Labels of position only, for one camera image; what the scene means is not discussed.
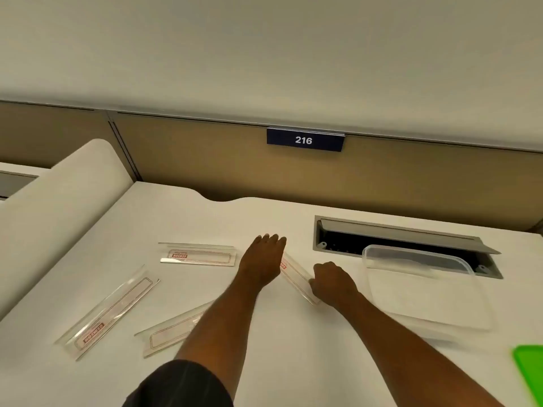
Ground clear plastic strip red outline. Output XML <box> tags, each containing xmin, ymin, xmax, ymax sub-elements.
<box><xmin>54</xmin><ymin>265</ymin><xmax>161</xmax><ymax>361</ymax></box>
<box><xmin>159</xmin><ymin>242</ymin><xmax>237</xmax><ymax>268</ymax></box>
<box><xmin>134</xmin><ymin>300</ymin><xmax>215</xmax><ymax>359</ymax></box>
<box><xmin>279</xmin><ymin>252</ymin><xmax>321</xmax><ymax>306</ymax></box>

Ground person's left forearm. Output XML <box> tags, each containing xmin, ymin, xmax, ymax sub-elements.
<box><xmin>175</xmin><ymin>279</ymin><xmax>260</xmax><ymax>401</ymax></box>

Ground green plastic lid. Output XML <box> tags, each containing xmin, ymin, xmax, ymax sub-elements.
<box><xmin>512</xmin><ymin>345</ymin><xmax>543</xmax><ymax>406</ymax></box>

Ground wide beige partition panel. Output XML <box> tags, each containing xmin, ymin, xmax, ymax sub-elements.
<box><xmin>111</xmin><ymin>111</ymin><xmax>543</xmax><ymax>233</ymax></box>

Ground person's right hand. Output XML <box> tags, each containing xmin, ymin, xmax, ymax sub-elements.
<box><xmin>308</xmin><ymin>262</ymin><xmax>361</xmax><ymax>312</ymax></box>

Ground narrow beige partition panel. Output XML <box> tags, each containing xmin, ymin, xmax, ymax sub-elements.
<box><xmin>0</xmin><ymin>100</ymin><xmax>124</xmax><ymax>171</ymax></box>

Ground dark blue number sign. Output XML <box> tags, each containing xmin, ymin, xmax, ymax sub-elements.
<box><xmin>266</xmin><ymin>126</ymin><xmax>346</xmax><ymax>152</ymax></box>

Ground dark striped shirt sleeve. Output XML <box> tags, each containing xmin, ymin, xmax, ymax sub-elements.
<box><xmin>122</xmin><ymin>359</ymin><xmax>234</xmax><ymax>407</ymax></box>

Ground grey desk cable tray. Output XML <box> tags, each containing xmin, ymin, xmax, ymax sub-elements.
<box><xmin>313</xmin><ymin>215</ymin><xmax>504</xmax><ymax>280</ymax></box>

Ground clear plastic container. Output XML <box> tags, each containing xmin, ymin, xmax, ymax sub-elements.
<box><xmin>361</xmin><ymin>244</ymin><xmax>498</xmax><ymax>336</ymax></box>

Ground white curved desk divider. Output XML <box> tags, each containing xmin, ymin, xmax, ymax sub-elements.
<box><xmin>0</xmin><ymin>138</ymin><xmax>135</xmax><ymax>320</ymax></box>

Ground person's right forearm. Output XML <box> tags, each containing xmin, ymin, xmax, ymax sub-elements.
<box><xmin>335</xmin><ymin>291</ymin><xmax>506</xmax><ymax>407</ymax></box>

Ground white neighbouring desk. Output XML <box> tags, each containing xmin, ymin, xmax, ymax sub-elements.
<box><xmin>0</xmin><ymin>162</ymin><xmax>51</xmax><ymax>201</ymax></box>

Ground person's left hand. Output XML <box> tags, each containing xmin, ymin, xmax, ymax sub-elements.
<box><xmin>237</xmin><ymin>234</ymin><xmax>287</xmax><ymax>293</ymax></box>

